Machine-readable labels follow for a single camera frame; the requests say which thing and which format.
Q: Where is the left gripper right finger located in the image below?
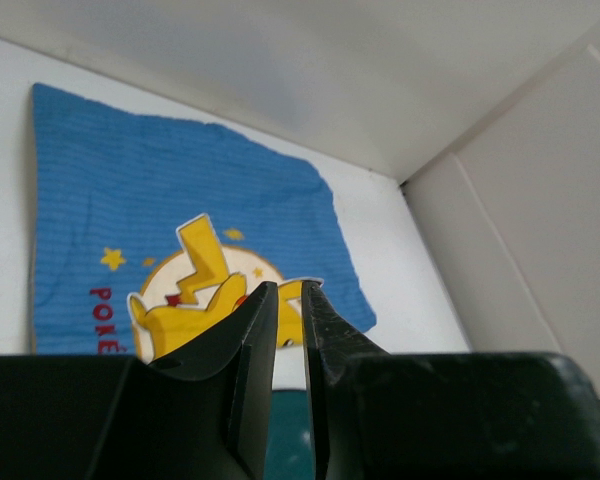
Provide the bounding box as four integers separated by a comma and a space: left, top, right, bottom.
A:
301, 281, 405, 479

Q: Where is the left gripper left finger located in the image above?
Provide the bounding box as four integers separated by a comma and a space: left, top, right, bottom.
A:
86, 282, 278, 479

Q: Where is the dark teal square plate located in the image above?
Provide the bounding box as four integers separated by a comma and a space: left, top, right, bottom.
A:
264, 389, 314, 480

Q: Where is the blue Pikachu cloth placemat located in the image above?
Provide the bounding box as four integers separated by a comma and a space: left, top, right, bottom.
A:
32, 84, 376, 362

